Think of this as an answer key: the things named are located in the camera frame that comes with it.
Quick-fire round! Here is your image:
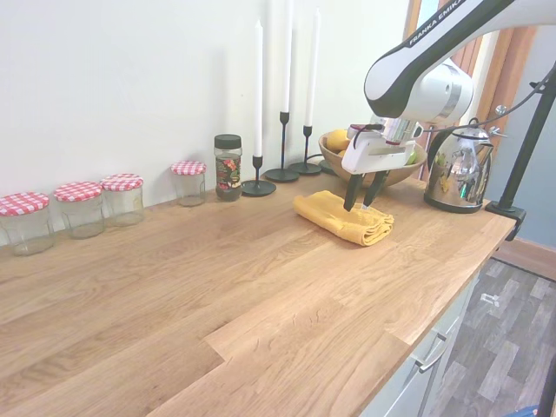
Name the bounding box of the wooden skirting board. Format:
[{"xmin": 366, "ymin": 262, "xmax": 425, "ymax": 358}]
[{"xmin": 494, "ymin": 237, "xmax": 556, "ymax": 281}]

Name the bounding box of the glass jar red checked lid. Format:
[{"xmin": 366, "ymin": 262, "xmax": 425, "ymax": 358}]
[
  {"xmin": 54, "ymin": 181, "xmax": 106, "ymax": 240},
  {"xmin": 0, "ymin": 191, "xmax": 56, "ymax": 256},
  {"xmin": 170, "ymin": 160, "xmax": 208, "ymax": 208},
  {"xmin": 100, "ymin": 173, "xmax": 146, "ymax": 228}
]

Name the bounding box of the silver drawer handle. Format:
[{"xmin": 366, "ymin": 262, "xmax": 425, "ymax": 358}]
[{"xmin": 414, "ymin": 332, "xmax": 447, "ymax": 373}]

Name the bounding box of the coffee jar black lid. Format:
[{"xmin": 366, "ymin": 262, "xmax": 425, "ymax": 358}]
[{"xmin": 213, "ymin": 134, "xmax": 243, "ymax": 202}]

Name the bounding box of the wooden fruit bowl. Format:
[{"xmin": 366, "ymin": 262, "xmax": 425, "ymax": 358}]
[{"xmin": 318, "ymin": 131, "xmax": 429, "ymax": 189}]

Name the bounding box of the pale grey base cabinet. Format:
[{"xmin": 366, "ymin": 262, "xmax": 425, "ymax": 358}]
[{"xmin": 360, "ymin": 268, "xmax": 481, "ymax": 417}]

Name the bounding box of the black clamp camera stand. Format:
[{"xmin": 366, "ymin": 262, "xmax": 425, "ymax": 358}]
[{"xmin": 485, "ymin": 60, "xmax": 556, "ymax": 242}]

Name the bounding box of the shiny steel kettle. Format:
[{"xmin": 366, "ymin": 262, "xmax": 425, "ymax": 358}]
[{"xmin": 423, "ymin": 116, "xmax": 496, "ymax": 215}]

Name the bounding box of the long black cable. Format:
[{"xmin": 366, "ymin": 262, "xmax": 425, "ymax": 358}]
[{"xmin": 420, "ymin": 64, "xmax": 556, "ymax": 134}]

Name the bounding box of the yellow cloth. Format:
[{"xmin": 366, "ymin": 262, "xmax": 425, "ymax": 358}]
[{"xmin": 293, "ymin": 189, "xmax": 395, "ymax": 248}]

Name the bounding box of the black candle holder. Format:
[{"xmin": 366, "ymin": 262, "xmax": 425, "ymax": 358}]
[
  {"xmin": 241, "ymin": 154, "xmax": 277, "ymax": 197},
  {"xmin": 288, "ymin": 124, "xmax": 323, "ymax": 176},
  {"xmin": 263, "ymin": 111, "xmax": 301, "ymax": 183}
]

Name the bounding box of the black tripod leg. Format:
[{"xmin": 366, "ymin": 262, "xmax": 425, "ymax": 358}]
[{"xmin": 537, "ymin": 351, "xmax": 556, "ymax": 417}]

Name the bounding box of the white taper candle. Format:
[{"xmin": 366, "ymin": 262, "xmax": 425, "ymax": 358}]
[
  {"xmin": 304, "ymin": 8, "xmax": 321, "ymax": 128},
  {"xmin": 254, "ymin": 19, "xmax": 265, "ymax": 157},
  {"xmin": 281, "ymin": 0, "xmax": 294, "ymax": 114}
]

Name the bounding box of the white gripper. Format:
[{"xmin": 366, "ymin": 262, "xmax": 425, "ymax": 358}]
[{"xmin": 341, "ymin": 131, "xmax": 418, "ymax": 213}]

